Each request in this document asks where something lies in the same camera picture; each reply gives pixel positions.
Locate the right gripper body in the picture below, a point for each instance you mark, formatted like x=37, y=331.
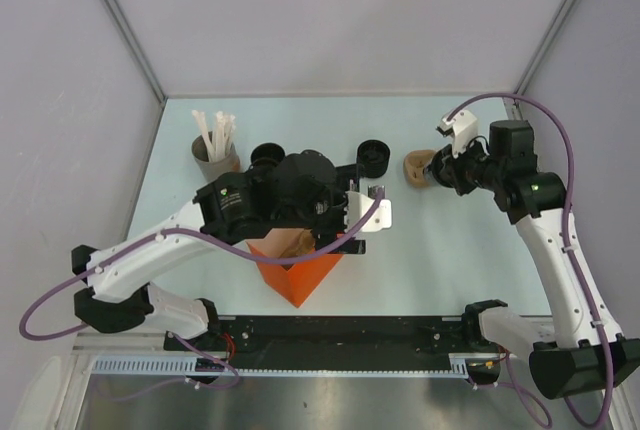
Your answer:
x=470, y=169

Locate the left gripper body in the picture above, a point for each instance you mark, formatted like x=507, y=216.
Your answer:
x=326, y=216

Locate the black smooth coffee cup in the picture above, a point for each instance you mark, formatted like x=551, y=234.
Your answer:
x=267, y=152

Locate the black ribbed coffee cup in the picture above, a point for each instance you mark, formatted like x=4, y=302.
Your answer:
x=373, y=156

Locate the orange paper bag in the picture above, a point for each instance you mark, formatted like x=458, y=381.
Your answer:
x=294, y=282

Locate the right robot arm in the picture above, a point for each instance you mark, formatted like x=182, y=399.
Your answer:
x=586, y=350

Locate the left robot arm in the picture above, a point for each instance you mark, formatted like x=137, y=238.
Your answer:
x=279, y=191

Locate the grey straw holder cup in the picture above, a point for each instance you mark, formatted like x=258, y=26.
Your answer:
x=212, y=170

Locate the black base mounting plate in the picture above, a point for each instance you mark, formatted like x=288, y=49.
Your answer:
x=344, y=338

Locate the white cable duct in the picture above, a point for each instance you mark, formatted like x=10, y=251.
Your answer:
x=436, y=366

